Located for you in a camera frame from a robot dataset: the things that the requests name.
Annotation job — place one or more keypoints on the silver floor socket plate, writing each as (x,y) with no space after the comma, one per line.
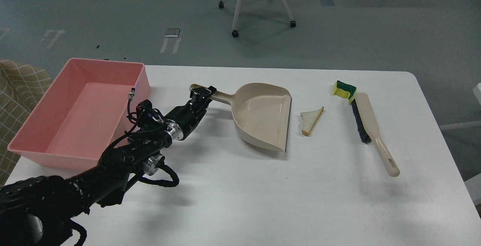
(172,32)

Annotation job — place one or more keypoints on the beige hand brush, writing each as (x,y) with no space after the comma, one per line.
(369,132)

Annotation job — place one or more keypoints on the yellow green sponge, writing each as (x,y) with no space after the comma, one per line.
(344,90)

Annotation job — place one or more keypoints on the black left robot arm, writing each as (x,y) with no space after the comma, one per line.
(39,211)

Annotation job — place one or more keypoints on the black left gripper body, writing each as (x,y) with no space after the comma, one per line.
(186,117)

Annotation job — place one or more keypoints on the pink plastic bin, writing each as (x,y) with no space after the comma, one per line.
(82,112)

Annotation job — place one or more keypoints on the beige checkered cloth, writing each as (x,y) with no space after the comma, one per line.
(21,88)

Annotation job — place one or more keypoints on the toast bread slice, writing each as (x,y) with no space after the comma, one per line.
(309,120)

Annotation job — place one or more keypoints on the beige plastic dustpan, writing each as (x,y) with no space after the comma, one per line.
(261,114)

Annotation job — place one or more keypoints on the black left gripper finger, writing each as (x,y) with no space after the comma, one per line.
(200,97)

